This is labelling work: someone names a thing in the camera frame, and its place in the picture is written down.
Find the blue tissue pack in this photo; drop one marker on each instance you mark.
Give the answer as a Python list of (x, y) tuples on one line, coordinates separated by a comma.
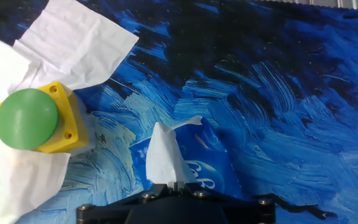
[(210, 155)]

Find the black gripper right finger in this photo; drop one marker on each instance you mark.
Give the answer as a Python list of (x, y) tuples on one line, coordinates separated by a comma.
[(247, 211)]

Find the green button yellow box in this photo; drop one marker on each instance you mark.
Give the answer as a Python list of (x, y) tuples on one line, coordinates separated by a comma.
[(26, 119)]

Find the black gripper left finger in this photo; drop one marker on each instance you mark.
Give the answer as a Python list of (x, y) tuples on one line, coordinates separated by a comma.
[(110, 210)]

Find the painted blue yellow cloth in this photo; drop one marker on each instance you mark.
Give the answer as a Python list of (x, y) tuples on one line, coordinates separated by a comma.
[(291, 109)]

